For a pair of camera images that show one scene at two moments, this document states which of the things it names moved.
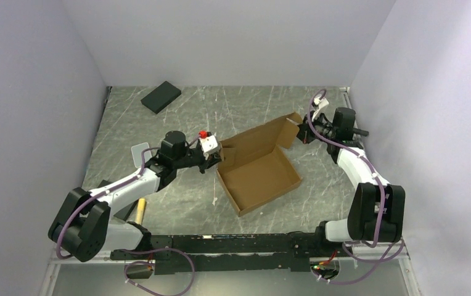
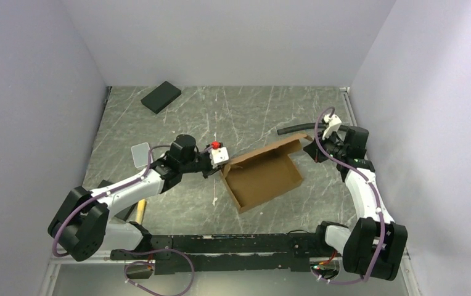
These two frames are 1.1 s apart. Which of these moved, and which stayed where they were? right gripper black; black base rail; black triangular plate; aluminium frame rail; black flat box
Moved: right gripper black
Stayed: black base rail; aluminium frame rail; black triangular plate; black flat box
